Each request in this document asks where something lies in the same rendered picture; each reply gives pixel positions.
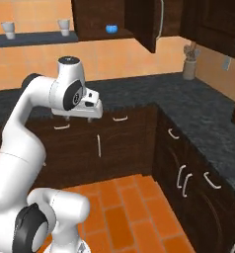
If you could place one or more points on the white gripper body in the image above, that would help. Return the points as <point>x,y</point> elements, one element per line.
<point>85,111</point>

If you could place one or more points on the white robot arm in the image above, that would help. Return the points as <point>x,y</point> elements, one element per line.
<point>17,158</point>

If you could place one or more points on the dark wood drawer front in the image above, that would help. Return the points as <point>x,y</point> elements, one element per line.
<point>83,126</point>
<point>169,141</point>
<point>139,115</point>
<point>221,194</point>

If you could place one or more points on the dark wood base cabinet door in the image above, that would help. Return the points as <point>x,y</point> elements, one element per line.
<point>70,158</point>
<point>165,171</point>
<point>129,151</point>
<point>198,210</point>

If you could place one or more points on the dark wall shelf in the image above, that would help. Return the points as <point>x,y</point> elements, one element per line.
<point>30,39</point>

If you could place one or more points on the white glass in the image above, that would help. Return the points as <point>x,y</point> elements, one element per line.
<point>8,30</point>
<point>64,27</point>

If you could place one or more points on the grey wall outlet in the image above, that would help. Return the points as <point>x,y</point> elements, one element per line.
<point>226,63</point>

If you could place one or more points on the blue bowl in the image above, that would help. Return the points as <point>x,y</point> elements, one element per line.
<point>111,29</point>

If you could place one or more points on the beige utensil pot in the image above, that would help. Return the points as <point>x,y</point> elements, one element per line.
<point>189,69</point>

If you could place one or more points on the grey spatula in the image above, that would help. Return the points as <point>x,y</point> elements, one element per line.
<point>187,52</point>

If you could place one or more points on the dark wood open cabinet door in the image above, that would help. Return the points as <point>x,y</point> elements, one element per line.
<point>140,23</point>

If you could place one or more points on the dark wood corner cabinet door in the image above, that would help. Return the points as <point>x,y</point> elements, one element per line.
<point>211,23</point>

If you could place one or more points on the dark wood wall cabinet door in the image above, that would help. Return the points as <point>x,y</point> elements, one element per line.
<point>172,16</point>

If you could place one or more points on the wooden spoon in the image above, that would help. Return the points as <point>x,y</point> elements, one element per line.
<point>192,51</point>

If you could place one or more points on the dark wood open wall cabinet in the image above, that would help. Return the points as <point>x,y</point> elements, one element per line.
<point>96,16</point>

